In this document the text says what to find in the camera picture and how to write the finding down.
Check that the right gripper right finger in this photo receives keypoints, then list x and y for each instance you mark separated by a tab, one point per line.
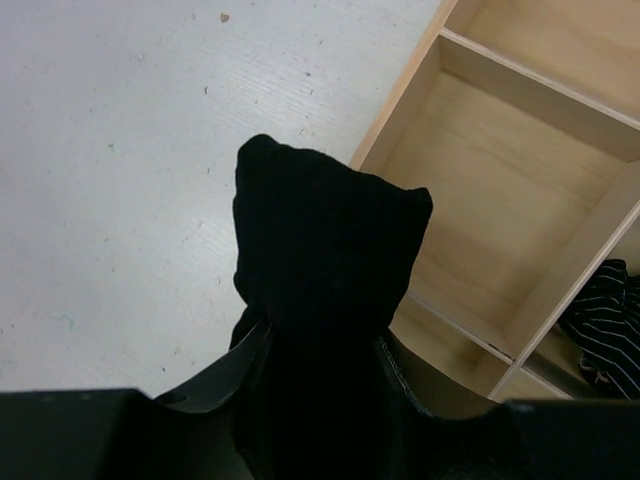
439	429

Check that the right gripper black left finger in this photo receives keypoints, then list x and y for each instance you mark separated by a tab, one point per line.
186	433

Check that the black striped underwear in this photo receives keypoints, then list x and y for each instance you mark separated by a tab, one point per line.
603	322

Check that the black garment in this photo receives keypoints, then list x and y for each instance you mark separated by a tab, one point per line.
325	255

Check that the wooden compartment organizer box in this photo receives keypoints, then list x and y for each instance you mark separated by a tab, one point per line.
522	120

